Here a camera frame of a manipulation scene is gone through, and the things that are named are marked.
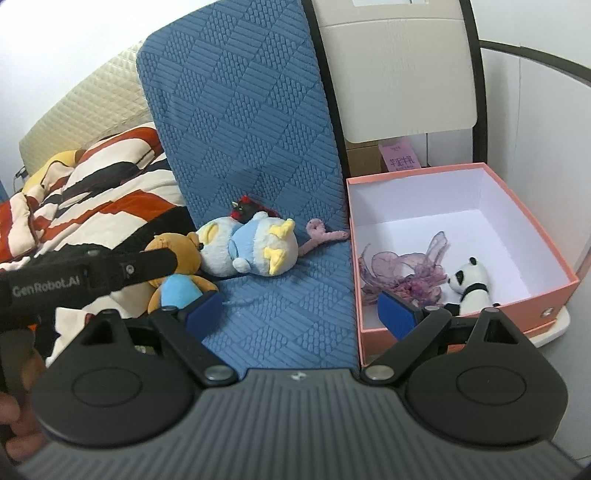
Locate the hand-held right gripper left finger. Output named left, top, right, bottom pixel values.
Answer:
left=73, top=292, right=238, bottom=387

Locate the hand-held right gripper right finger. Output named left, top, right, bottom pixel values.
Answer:
left=360, top=290, right=525, bottom=384

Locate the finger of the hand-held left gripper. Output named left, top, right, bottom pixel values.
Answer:
left=91, top=248, right=179, bottom=297

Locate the brown bear plush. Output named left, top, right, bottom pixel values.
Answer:
left=144, top=232, right=220, bottom=315

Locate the white duck plush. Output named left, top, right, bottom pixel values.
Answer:
left=196, top=217, right=296, bottom=278

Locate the black red small plush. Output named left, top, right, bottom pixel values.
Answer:
left=229, top=195, right=278, bottom=224

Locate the pink long plush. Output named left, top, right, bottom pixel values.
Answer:
left=295, top=219, right=350, bottom=258

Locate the pink cardboard box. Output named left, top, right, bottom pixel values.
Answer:
left=346, top=162, right=580, bottom=370

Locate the person's left hand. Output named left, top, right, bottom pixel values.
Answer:
left=0, top=392, right=44, bottom=462

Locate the purple organza ribbon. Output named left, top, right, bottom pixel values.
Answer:
left=360, top=231, right=448, bottom=308

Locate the panda plush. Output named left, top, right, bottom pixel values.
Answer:
left=445, top=257, right=502, bottom=317

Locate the red black striped blanket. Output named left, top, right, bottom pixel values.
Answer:
left=0, top=124, right=199, bottom=365

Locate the yellow cushion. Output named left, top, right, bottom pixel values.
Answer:
left=23, top=150, right=86, bottom=192

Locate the white rounded board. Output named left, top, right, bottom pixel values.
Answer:
left=531, top=302, right=575, bottom=349

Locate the brown cardboard box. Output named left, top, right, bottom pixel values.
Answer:
left=346, top=141, right=386, bottom=178

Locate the pink labelled carton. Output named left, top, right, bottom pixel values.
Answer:
left=379, top=137, right=421, bottom=171

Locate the blue textured mat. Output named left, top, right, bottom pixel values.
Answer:
left=136, top=0, right=361, bottom=374

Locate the cream quilted headboard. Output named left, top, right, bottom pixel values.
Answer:
left=18, top=41, right=155, bottom=176

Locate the black curved bar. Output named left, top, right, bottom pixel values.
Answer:
left=479, top=39, right=591, bottom=93

